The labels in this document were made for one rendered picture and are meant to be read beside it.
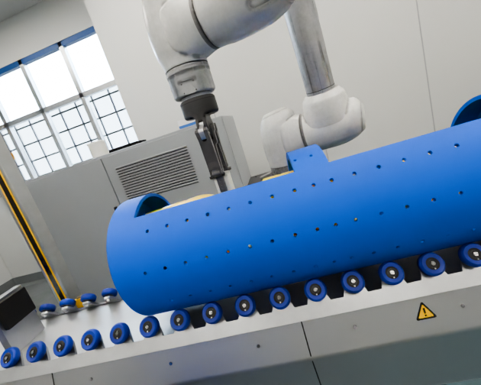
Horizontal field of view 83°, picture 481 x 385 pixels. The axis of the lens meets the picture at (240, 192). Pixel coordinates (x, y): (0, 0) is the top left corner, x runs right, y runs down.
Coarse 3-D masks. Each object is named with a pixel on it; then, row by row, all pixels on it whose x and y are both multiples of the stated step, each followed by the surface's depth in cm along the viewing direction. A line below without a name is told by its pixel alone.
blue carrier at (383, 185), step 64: (448, 128) 47; (256, 192) 51; (320, 192) 48; (384, 192) 46; (448, 192) 44; (128, 256) 53; (192, 256) 51; (256, 256) 50; (320, 256) 49; (384, 256) 51
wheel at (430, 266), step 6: (426, 252) 52; (432, 252) 52; (420, 258) 52; (426, 258) 52; (432, 258) 52; (438, 258) 51; (420, 264) 52; (426, 264) 51; (432, 264) 51; (438, 264) 51; (444, 264) 51; (426, 270) 51; (432, 270) 51; (438, 270) 51; (432, 276) 51
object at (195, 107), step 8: (200, 96) 53; (208, 96) 54; (184, 104) 54; (192, 104) 53; (200, 104) 53; (208, 104) 54; (216, 104) 55; (184, 112) 55; (192, 112) 53; (200, 112) 53; (208, 112) 54; (192, 120) 59; (200, 120) 54; (208, 120) 57; (208, 128) 54
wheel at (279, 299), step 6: (276, 288) 56; (282, 288) 56; (270, 294) 56; (276, 294) 56; (282, 294) 56; (288, 294) 55; (270, 300) 56; (276, 300) 55; (282, 300) 55; (288, 300) 55; (276, 306) 55; (282, 306) 55
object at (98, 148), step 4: (100, 140) 242; (104, 140) 246; (88, 144) 239; (92, 144) 239; (96, 144) 240; (100, 144) 241; (104, 144) 245; (92, 148) 240; (96, 148) 240; (100, 148) 241; (104, 148) 244; (92, 152) 241; (96, 152) 240; (100, 152) 241; (104, 152) 243; (108, 152) 248; (92, 156) 243; (96, 156) 241
